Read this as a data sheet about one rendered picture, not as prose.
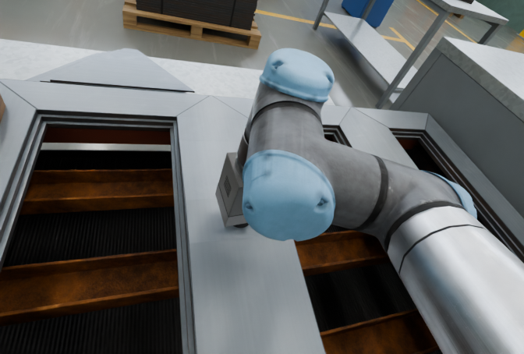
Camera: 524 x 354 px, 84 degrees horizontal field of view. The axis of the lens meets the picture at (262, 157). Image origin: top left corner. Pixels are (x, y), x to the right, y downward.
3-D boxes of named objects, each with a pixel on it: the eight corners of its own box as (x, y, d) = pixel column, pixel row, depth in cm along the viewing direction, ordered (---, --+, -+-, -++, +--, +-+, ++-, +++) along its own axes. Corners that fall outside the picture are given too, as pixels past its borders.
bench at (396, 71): (311, 27, 367) (348, -66, 298) (355, 34, 394) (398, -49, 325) (377, 109, 271) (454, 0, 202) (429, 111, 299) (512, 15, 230)
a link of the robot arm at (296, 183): (398, 219, 21) (369, 125, 29) (255, 179, 19) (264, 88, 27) (341, 262, 27) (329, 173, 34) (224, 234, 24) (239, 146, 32)
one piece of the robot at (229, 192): (281, 118, 44) (254, 182, 55) (225, 119, 40) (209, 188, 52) (309, 167, 38) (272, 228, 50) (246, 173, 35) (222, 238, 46)
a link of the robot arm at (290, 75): (265, 73, 26) (269, 34, 32) (238, 156, 33) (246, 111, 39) (345, 97, 27) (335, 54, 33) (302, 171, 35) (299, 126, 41)
